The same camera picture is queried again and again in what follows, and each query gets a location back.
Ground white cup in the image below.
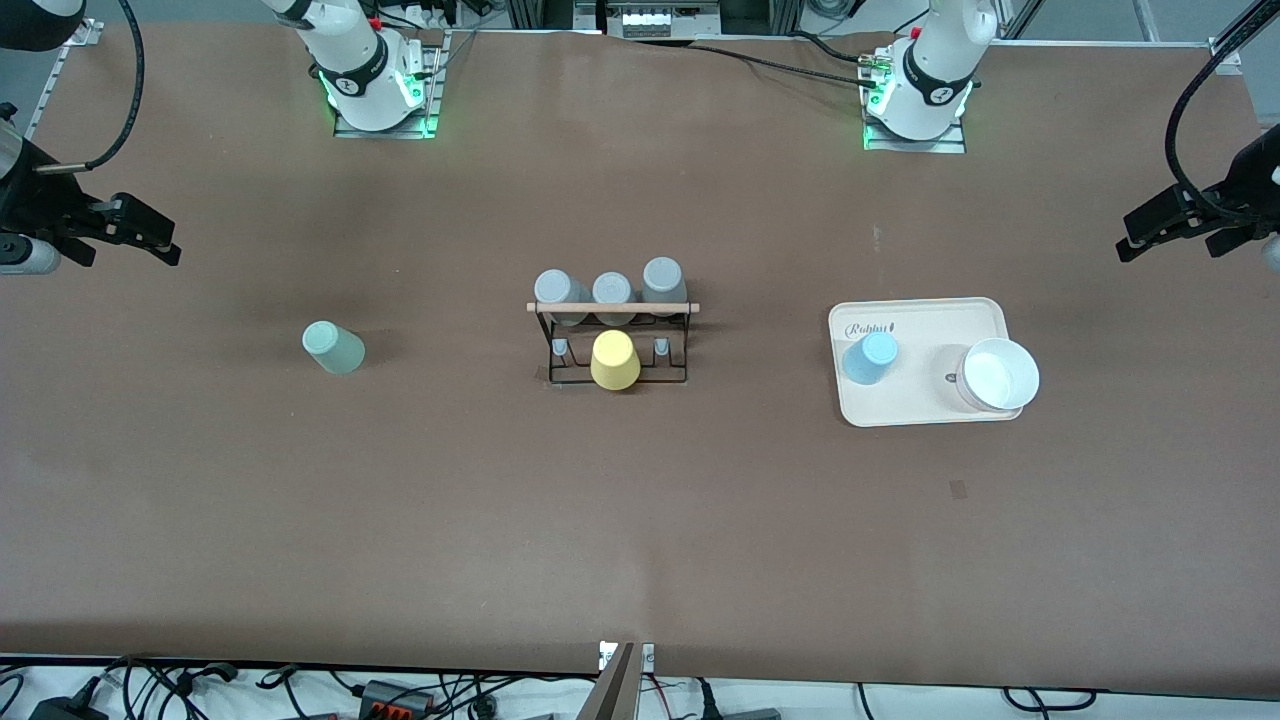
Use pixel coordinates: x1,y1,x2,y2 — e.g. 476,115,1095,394
955,338,1041,413

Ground cream plastic tray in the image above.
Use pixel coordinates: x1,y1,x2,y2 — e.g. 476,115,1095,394
829,297,1024,428

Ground black power adapter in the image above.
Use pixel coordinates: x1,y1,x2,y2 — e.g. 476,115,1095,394
28,695,108,720

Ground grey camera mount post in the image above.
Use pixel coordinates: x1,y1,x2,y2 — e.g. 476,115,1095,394
578,642,656,720

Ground white power strip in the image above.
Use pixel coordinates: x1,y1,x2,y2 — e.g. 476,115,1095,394
620,4,723,39

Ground grey adapter with orange plugs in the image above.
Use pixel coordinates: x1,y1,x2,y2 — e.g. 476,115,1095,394
358,679,437,720

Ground black cable across table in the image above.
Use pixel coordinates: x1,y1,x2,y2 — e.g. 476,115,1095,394
690,38,886,89

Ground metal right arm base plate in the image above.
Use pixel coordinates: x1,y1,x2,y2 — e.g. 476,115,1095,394
332,30,448,140

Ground yellow plastic cup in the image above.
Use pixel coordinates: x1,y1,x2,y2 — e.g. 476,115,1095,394
590,330,642,392

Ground black looped cable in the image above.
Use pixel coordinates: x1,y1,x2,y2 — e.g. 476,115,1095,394
1002,687,1098,713

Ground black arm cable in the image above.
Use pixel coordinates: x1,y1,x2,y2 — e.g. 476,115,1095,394
1165,0,1280,223
32,0,147,173

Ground tangled black cable bundle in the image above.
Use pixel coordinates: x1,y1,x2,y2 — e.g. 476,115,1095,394
95,655,301,720

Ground grey plastic cup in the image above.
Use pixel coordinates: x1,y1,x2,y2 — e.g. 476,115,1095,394
534,269,593,327
641,257,688,317
592,272,635,327

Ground light blue plastic cup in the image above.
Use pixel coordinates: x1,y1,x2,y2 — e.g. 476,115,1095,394
842,332,899,386

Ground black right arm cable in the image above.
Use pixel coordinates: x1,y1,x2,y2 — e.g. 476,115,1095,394
32,0,147,173

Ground black wire cup rack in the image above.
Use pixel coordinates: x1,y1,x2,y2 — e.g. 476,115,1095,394
527,298,701,389

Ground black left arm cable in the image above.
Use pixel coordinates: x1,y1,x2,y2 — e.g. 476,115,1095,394
1165,0,1280,223

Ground pale green plastic cup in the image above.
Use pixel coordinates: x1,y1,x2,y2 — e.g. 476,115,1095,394
302,321,366,376

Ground aluminium table edge rail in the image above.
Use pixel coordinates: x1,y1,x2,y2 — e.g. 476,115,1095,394
0,18,103,141

